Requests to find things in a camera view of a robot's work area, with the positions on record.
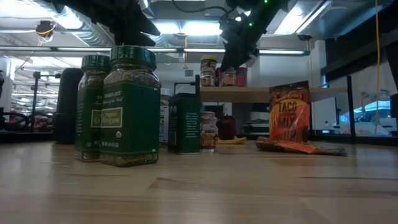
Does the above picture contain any wooden shelf with black frame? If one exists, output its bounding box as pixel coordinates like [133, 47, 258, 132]
[173, 73, 358, 146]

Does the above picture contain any green-lidded oregano spice jar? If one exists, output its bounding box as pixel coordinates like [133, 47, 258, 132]
[99, 45, 162, 168]
[74, 55, 112, 162]

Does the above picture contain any long ceiling light rail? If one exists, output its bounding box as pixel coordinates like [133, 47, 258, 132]
[0, 45, 311, 57]

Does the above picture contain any orange taco seasoning packet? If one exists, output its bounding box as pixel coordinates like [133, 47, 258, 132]
[267, 80, 311, 144]
[254, 136, 349, 157]

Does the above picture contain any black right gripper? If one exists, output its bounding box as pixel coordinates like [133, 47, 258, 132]
[219, 12, 268, 72]

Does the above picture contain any black ceiling cable reel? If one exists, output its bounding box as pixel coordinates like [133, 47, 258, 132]
[34, 19, 57, 44]

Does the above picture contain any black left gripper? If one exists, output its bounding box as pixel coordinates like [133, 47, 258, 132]
[102, 0, 161, 47]

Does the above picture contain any dark red round object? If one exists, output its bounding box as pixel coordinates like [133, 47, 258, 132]
[216, 114, 238, 141]

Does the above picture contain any dark green pepper tin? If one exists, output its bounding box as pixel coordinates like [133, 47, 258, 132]
[167, 93, 202, 156]

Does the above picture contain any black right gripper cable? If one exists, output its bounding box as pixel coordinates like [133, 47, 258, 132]
[170, 0, 231, 15]

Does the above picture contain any black metal stand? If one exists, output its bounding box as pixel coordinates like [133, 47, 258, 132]
[29, 70, 62, 133]

